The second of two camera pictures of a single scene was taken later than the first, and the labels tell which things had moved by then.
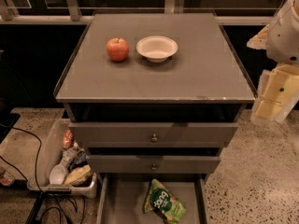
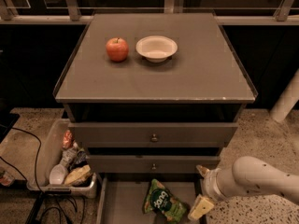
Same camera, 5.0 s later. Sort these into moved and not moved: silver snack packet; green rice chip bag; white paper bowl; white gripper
Moved: white gripper
Not moved: green rice chip bag; silver snack packet; white paper bowl
